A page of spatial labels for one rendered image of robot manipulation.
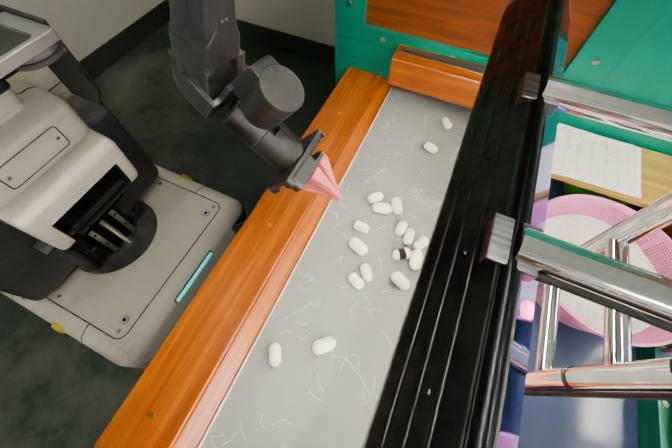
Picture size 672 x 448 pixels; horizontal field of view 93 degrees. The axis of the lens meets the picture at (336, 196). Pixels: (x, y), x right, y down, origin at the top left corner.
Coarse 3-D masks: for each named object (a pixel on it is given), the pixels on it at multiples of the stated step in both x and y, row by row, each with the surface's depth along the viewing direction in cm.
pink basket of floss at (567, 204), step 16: (560, 208) 63; (576, 208) 63; (592, 208) 62; (624, 208) 59; (608, 224) 62; (656, 240) 57; (656, 256) 58; (560, 304) 50; (560, 320) 57; (576, 320) 49; (640, 336) 51; (656, 336) 50
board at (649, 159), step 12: (648, 156) 65; (660, 156) 65; (648, 168) 63; (660, 168) 63; (564, 180) 62; (576, 180) 62; (648, 180) 62; (660, 180) 62; (600, 192) 61; (612, 192) 60; (648, 192) 60; (660, 192) 60; (636, 204) 60; (648, 204) 59
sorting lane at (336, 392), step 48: (384, 144) 71; (384, 192) 65; (432, 192) 65; (336, 240) 59; (384, 240) 59; (288, 288) 54; (336, 288) 54; (384, 288) 54; (288, 336) 50; (336, 336) 50; (384, 336) 50; (240, 384) 47; (288, 384) 47; (336, 384) 47; (240, 432) 44; (288, 432) 44; (336, 432) 44
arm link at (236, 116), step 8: (232, 104) 41; (232, 112) 40; (240, 112) 40; (224, 120) 42; (232, 120) 41; (240, 120) 41; (232, 128) 41; (240, 128) 41; (248, 128) 41; (256, 128) 41; (240, 136) 42; (248, 136) 42; (256, 136) 42; (248, 144) 43
